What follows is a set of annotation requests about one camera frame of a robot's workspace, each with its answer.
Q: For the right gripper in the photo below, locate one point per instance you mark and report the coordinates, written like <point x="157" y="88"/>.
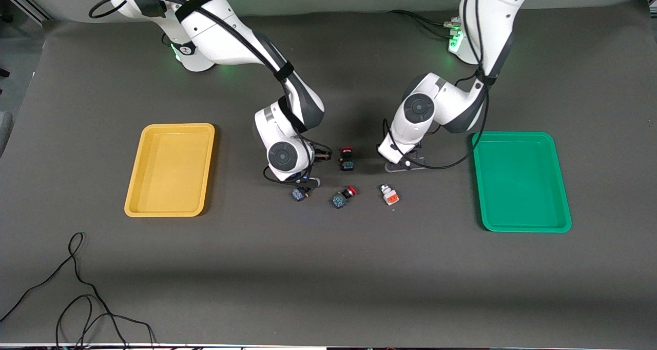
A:
<point x="302" y="185"/>

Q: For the red mushroom emergency button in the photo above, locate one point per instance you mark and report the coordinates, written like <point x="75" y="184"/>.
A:
<point x="347" y="164"/>
<point x="339" y="201"/>

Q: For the green plastic tray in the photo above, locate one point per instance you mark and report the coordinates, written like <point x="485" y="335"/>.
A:
<point x="521" y="183"/>

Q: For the dark grey table mat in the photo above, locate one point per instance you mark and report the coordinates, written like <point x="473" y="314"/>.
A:
<point x="328" y="268"/>

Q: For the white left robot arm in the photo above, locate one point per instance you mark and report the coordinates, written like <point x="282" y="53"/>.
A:
<point x="493" y="11"/>

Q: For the blue yellow push button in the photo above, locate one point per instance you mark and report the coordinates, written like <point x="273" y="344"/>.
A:
<point x="298" y="194"/>

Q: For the white orange push button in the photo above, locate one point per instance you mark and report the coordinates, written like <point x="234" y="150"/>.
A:
<point x="390" y="197"/>

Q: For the yellow plastic tray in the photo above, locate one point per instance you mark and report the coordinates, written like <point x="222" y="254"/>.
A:
<point x="172" y="170"/>

